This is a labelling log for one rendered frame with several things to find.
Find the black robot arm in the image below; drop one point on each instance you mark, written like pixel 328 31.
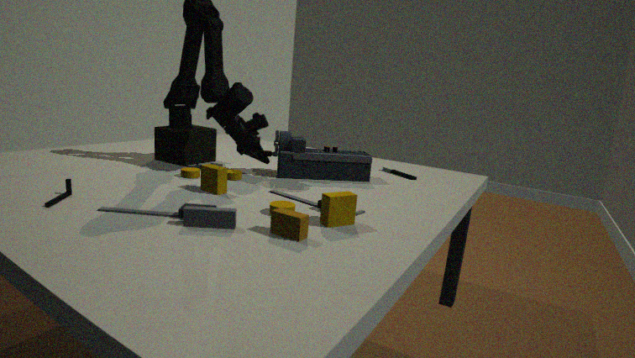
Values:
pixel 201 17

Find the black l-shaped bar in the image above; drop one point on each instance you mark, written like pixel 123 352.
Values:
pixel 55 200

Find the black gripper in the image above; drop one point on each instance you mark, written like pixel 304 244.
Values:
pixel 247 142

